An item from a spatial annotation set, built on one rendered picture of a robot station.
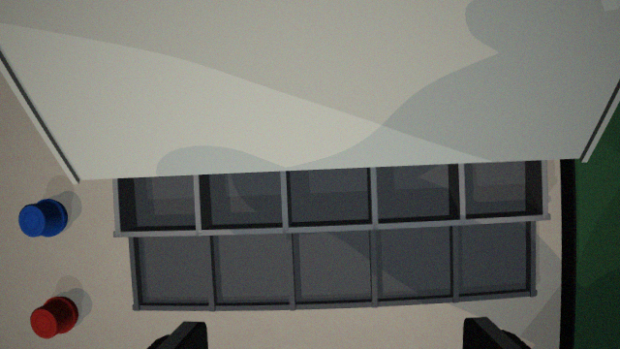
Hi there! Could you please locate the blue plastic cap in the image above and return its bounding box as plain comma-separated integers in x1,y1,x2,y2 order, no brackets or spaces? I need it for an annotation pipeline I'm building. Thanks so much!
18,199,68,238

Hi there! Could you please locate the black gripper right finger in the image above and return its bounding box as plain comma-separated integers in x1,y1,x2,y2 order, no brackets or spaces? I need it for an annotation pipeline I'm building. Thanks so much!
463,317,531,349

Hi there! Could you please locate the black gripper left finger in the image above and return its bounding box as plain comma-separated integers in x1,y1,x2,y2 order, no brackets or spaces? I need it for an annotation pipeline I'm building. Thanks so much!
147,321,208,349

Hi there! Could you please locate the red plug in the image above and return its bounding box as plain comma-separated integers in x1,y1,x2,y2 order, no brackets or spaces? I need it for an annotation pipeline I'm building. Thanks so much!
30,297,78,338

